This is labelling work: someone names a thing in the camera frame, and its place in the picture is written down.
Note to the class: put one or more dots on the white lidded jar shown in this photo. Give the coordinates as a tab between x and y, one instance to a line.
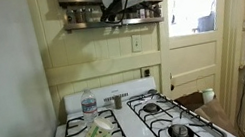
208	96

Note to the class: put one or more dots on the cream light switch plate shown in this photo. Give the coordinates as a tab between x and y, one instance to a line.
136	43

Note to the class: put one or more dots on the grey pepper shaker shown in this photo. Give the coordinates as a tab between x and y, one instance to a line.
118	102

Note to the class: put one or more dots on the round metal burner cap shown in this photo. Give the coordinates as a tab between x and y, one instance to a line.
151	108
179	132

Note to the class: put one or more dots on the glass spice jar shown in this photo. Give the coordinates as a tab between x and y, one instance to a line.
150	12
79	15
157	11
88	15
70	16
142	13

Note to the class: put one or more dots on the clear plastic water bottle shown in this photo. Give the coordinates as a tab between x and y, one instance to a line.
89	106

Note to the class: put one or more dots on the wall power outlet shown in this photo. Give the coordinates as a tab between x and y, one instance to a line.
146	72

